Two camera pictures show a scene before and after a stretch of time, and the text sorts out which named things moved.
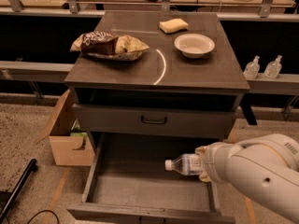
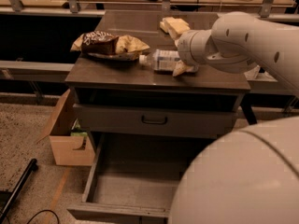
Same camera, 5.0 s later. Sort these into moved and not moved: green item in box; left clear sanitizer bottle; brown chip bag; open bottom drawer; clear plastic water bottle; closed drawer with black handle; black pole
Moved: clear plastic water bottle
Not moved: brown chip bag; closed drawer with black handle; left clear sanitizer bottle; black pole; open bottom drawer; green item in box
